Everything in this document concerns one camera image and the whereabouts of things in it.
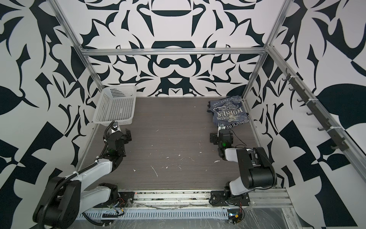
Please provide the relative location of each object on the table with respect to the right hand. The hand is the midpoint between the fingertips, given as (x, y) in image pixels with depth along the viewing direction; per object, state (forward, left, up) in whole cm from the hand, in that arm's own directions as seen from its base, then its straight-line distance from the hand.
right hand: (220, 131), depth 96 cm
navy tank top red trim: (+6, -9, 0) cm, 11 cm away
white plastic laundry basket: (+27, +78, -2) cm, 82 cm away
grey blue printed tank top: (+15, -7, +4) cm, 17 cm away
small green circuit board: (-45, -1, -5) cm, 46 cm away
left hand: (-4, +65, +10) cm, 66 cm away
